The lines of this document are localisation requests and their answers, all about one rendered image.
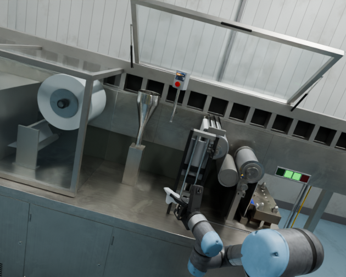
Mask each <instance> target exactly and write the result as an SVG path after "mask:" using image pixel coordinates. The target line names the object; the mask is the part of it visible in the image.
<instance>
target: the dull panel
mask: <svg viewBox="0 0 346 277"><path fill-rule="evenodd" d="M135 142H136V138H135V137H131V136H127V135H124V134H120V133H117V132H113V131H110V135H109V141H108V147H107V152H106V156H105V160H108V161H111V162H115V163H119V164H123V165H126V160H127V155H128V152H129V147H130V146H131V144H132V143H135ZM141 145H144V146H145V150H144V155H143V159H142V163H141V168H140V169H141V170H144V171H148V172H151V173H155V174H159V175H162V176H166V177H169V178H173V179H176V177H177V173H178V170H179V167H180V163H181V160H182V156H183V153H184V151H182V150H179V149H175V148H171V147H168V146H163V145H160V144H157V143H153V142H149V141H146V140H142V144H141ZM184 177H185V175H181V176H180V179H179V180H181V181H183V180H184ZM203 187H206V188H209V189H213V190H217V191H218V189H219V187H220V183H219V181H218V177H217V170H216V160H215V159H213V160H212V162H211V165H210V168H209V171H208V174H207V178H206V180H205V183H204V186H203Z"/></svg>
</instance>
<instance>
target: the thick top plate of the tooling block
mask: <svg viewBox="0 0 346 277"><path fill-rule="evenodd" d="M260 186H261V185H259V184H258V185H257V187H256V190H255V197H254V196H253V198H252V199H253V202H254V204H255V205H256V204H257V203H258V205H259V204H260V203H261V202H262V203H263V204H264V209H263V210H258V209H257V208H256V207H255V205H254V208H253V210H252V211H251V213H252V216H253V218H254V219H258V220H262V221H265V222H268V223H272V224H276V225H278V224H279V222H280V220H281V215H280V213H279V211H278V212H277V214H275V213H273V212H272V209H273V208H274V206H276V205H275V203H274V201H273V199H272V197H271V195H270V193H269V191H268V189H267V187H265V189H262V188H261V187H260Z"/></svg>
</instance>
